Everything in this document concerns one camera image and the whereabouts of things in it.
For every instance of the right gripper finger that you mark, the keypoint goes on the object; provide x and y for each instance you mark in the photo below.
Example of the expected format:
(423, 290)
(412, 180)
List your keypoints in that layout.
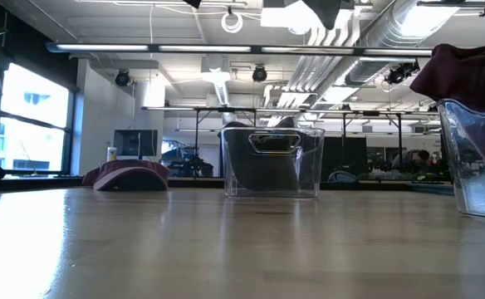
(327, 12)

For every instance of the maroon baseball cap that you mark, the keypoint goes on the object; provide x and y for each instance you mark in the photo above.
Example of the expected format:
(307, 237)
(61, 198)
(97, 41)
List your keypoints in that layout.
(466, 74)
(122, 166)

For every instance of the long ceiling light bar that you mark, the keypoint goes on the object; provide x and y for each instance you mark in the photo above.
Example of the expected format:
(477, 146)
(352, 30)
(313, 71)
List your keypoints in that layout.
(184, 48)

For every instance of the black ceiling light cluster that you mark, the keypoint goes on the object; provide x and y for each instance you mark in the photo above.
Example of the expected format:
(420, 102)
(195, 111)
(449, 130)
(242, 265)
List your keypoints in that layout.
(400, 72)

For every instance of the black computer monitor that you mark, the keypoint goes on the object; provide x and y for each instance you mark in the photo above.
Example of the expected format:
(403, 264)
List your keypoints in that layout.
(136, 143)

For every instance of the clear plastic bin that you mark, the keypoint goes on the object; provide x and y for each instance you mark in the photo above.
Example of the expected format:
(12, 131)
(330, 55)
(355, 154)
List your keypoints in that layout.
(475, 199)
(314, 182)

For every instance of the white canister yellow label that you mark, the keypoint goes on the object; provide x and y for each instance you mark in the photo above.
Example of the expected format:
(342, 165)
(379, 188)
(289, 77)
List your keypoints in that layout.
(111, 154)

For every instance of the person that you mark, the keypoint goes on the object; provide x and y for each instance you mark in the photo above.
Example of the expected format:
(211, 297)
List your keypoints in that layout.
(423, 156)

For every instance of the silver ventilation duct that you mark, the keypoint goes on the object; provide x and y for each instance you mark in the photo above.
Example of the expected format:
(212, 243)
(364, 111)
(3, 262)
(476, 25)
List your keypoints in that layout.
(375, 50)

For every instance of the black ceiling camera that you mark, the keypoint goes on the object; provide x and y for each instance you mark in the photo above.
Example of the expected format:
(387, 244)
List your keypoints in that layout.
(260, 74)
(122, 78)

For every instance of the black aluminium table frame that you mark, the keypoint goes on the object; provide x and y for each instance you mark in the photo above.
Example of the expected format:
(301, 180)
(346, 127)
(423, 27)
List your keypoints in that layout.
(39, 182)

